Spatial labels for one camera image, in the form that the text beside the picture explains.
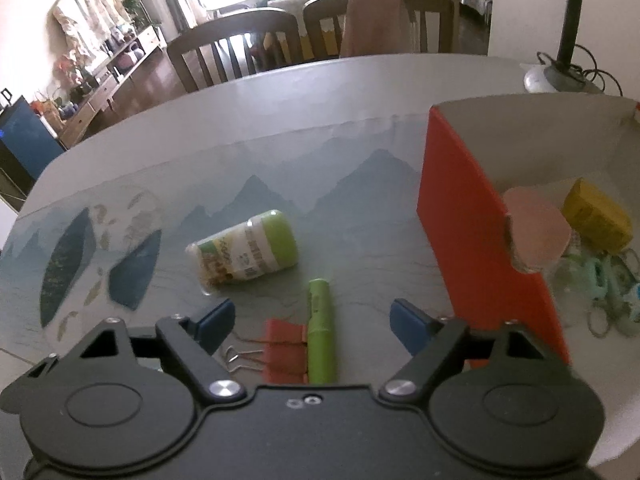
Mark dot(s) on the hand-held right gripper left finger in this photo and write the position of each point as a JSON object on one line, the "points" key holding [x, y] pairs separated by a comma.
{"points": [[215, 321]]}

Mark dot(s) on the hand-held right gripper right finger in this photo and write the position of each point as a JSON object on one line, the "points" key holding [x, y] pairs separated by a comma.
{"points": [[407, 323]]}

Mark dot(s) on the red binder clip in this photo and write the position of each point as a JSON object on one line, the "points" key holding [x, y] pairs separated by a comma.
{"points": [[285, 350]]}

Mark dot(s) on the green tube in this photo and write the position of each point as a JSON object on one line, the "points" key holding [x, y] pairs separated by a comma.
{"points": [[322, 335]]}

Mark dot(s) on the orange cardboard box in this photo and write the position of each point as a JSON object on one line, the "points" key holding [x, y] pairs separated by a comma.
{"points": [[460, 220]]}

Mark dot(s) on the pink round disc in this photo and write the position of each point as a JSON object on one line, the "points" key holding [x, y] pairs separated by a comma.
{"points": [[537, 230]]}

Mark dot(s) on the mint green small toy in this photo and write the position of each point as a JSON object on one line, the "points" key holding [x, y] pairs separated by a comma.
{"points": [[596, 276]]}

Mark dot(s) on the yellow small box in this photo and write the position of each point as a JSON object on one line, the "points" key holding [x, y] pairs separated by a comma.
{"points": [[597, 215]]}

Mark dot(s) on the plastic jar green lid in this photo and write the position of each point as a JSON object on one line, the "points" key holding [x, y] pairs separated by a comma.
{"points": [[250, 250]]}

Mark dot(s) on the landscape printed table mat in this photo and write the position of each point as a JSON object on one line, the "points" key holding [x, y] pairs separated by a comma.
{"points": [[325, 170]]}

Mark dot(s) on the wooden low cabinet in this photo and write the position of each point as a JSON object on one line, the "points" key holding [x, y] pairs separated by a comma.
{"points": [[100, 95]]}

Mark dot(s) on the blue panel box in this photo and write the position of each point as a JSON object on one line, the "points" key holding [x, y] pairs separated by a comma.
{"points": [[27, 140]]}

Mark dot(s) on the orange flower bunch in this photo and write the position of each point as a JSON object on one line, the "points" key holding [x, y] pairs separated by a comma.
{"points": [[70, 70]]}

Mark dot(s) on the dark wooden chair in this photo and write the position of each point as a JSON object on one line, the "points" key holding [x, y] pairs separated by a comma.
{"points": [[430, 10], [235, 27]]}

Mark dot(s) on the pink cloth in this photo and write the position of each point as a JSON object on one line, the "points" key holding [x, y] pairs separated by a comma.
{"points": [[372, 20]]}

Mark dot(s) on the hanging light clothes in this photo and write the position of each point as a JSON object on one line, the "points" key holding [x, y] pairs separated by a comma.
{"points": [[85, 15]]}

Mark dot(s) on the black desk lamp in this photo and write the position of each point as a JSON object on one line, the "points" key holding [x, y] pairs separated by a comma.
{"points": [[572, 10]]}

